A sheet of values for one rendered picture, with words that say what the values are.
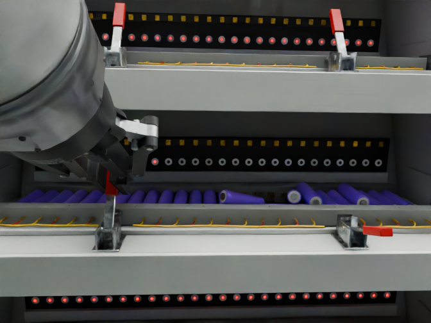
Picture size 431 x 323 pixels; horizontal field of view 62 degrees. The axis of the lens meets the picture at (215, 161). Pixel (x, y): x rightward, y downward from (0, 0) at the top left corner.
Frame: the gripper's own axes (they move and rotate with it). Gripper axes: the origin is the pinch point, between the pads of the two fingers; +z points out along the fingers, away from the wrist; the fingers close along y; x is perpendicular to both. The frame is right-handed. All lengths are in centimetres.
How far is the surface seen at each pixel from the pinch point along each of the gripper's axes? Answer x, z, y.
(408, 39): 24.4, 7.8, 42.5
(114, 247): -7.8, -0.6, 0.9
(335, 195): -0.1, 10.4, 29.1
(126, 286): -11.7, 0.7, 2.1
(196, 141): 8.3, 11.7, 9.3
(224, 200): -1.7, 5.5, 12.9
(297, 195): -1.1, 6.0, 22.4
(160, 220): -4.4, 4.1, 5.1
